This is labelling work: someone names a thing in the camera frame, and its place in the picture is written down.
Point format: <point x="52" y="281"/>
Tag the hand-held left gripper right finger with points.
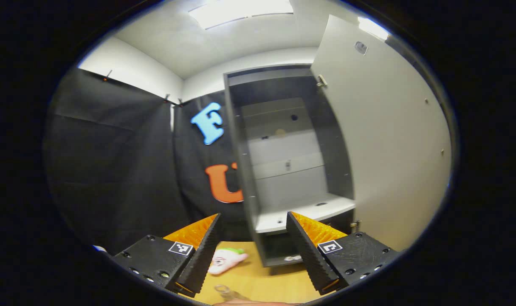
<point x="308" y="255"/>

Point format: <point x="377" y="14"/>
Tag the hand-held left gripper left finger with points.
<point x="198" y="263"/>

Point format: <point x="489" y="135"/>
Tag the clear glass bottle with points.
<point x="226" y="291"/>

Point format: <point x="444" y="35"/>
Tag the beige cabinet door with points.
<point x="389" y="148"/>

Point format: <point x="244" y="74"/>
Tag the silver cabinet door hinge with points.
<point x="356" y="225"/>
<point x="322" y="80"/>

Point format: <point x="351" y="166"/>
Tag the dark grey cabinet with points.
<point x="334" y="148"/>

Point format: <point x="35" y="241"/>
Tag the pink green plush toy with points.
<point x="226" y="261"/>

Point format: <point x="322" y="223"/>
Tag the black backdrop cloth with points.
<point x="113" y="161"/>

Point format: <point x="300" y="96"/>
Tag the ceiling light panel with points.
<point x="373" y="29"/>
<point x="241" y="12"/>

